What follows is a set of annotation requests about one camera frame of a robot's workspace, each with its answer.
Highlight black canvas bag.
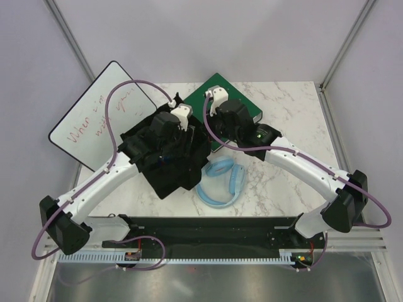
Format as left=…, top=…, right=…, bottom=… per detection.
left=118, top=104, right=208, bottom=199

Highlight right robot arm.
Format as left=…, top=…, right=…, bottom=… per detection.
left=202, top=96, right=368, bottom=248

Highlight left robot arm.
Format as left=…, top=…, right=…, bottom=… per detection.
left=39, top=108, right=201, bottom=255

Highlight light blue headphones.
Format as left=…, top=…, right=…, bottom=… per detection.
left=195, top=156, right=246, bottom=209

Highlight white whiteboard red writing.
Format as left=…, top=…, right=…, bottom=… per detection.
left=48, top=61, right=157, bottom=171

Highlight green ring binder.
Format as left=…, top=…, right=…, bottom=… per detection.
left=184, top=73, right=263, bottom=156

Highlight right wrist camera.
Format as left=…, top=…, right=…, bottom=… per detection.
left=205, top=86, right=229, bottom=116

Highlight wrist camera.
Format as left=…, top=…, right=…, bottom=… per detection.
left=168, top=101, right=193, bottom=131
left=205, top=86, right=229, bottom=116

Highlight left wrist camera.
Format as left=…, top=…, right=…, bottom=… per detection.
left=168, top=101, right=193, bottom=131

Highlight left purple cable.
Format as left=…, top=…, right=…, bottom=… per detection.
left=30, top=79, right=177, bottom=260

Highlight white cable duct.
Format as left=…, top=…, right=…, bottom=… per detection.
left=58, top=250, right=295, bottom=265

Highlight left corner frame post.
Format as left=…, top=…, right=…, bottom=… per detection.
left=44, top=0, right=96, bottom=82

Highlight corner frame post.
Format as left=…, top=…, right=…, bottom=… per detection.
left=44, top=0, right=96, bottom=82
left=319, top=0, right=378, bottom=93

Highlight right corner frame post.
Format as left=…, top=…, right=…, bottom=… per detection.
left=319, top=0, right=378, bottom=93

